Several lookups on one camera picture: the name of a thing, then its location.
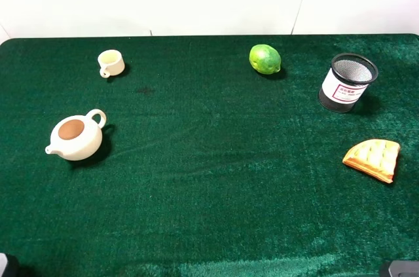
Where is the cream ceramic teapot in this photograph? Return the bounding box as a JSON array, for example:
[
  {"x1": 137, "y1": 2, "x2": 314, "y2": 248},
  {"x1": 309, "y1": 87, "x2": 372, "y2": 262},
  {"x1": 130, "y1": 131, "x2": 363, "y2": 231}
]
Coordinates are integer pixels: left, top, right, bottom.
[{"x1": 45, "y1": 109, "x2": 107, "y2": 161}]

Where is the dark green velvet tablecloth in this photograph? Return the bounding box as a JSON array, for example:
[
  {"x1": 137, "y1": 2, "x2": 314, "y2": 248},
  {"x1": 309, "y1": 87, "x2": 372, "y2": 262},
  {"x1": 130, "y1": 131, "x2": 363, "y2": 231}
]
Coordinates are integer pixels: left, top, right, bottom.
[{"x1": 1, "y1": 34, "x2": 418, "y2": 276}]

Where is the green lime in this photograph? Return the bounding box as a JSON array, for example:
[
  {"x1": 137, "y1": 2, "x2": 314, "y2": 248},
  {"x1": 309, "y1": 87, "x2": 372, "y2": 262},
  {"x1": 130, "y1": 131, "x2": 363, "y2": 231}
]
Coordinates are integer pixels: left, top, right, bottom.
[{"x1": 249, "y1": 44, "x2": 282, "y2": 75}]

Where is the small cream cup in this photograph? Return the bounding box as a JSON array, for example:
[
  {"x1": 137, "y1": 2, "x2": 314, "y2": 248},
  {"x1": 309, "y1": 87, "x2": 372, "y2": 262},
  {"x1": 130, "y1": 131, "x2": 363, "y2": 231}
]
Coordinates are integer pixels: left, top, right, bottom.
[{"x1": 98, "y1": 49, "x2": 125, "y2": 78}]

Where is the black mesh pen holder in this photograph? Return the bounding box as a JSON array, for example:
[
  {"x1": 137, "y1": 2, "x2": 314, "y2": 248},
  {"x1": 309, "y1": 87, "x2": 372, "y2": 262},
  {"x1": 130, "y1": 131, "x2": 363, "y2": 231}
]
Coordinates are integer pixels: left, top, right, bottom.
[{"x1": 318, "y1": 53, "x2": 378, "y2": 113}]

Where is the orange waffle slice toy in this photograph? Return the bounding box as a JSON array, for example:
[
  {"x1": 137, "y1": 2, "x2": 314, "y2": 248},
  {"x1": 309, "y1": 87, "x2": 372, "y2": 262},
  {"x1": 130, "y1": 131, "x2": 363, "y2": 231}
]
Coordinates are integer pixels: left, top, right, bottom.
[{"x1": 342, "y1": 139, "x2": 401, "y2": 183}]

